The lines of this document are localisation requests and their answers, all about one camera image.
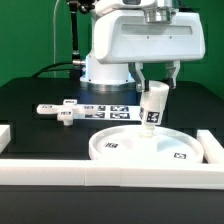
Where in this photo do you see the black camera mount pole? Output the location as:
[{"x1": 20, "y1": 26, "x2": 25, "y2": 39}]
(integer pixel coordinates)
[{"x1": 66, "y1": 0, "x2": 95, "y2": 66}]

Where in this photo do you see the black cable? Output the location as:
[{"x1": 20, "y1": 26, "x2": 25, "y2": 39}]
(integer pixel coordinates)
[{"x1": 31, "y1": 60, "x2": 83, "y2": 79}]

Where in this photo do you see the white left fence bar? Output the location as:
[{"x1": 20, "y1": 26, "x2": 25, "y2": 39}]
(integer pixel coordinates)
[{"x1": 0, "y1": 125, "x2": 11, "y2": 154}]

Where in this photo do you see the white round table top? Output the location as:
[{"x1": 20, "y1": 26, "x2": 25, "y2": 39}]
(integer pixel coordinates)
[{"x1": 89, "y1": 125, "x2": 204, "y2": 163}]

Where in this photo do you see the white front fence bar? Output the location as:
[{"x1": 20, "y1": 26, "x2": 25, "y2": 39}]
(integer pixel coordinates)
[{"x1": 0, "y1": 159, "x2": 224, "y2": 190}]

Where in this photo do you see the white cross table base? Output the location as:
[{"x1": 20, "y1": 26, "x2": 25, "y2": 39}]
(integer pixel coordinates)
[{"x1": 36, "y1": 99, "x2": 87, "y2": 126}]

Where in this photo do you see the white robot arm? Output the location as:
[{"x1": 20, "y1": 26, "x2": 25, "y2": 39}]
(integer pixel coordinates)
[{"x1": 81, "y1": 0, "x2": 205, "y2": 92}]

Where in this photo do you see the white thin cable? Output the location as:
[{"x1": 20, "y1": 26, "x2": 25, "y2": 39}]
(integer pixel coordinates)
[{"x1": 53, "y1": 0, "x2": 63, "y2": 64}]

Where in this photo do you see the white tag plate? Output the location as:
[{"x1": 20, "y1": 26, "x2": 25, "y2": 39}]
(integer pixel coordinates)
[{"x1": 74, "y1": 105, "x2": 140, "y2": 121}]

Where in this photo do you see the white fence bar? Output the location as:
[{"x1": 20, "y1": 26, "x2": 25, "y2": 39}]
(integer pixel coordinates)
[
  {"x1": 197, "y1": 130, "x2": 224, "y2": 165},
  {"x1": 0, "y1": 159, "x2": 224, "y2": 190},
  {"x1": 0, "y1": 125, "x2": 11, "y2": 154}
]

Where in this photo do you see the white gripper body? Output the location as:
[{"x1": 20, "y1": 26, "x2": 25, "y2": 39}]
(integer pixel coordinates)
[{"x1": 94, "y1": 10, "x2": 205, "y2": 64}]

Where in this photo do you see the white right fence bar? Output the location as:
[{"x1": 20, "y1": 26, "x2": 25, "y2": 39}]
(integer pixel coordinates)
[{"x1": 197, "y1": 130, "x2": 224, "y2": 165}]

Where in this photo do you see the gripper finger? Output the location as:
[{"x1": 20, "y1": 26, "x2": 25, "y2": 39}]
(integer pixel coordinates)
[
  {"x1": 129, "y1": 62, "x2": 149, "y2": 92},
  {"x1": 166, "y1": 61, "x2": 180, "y2": 89}
]

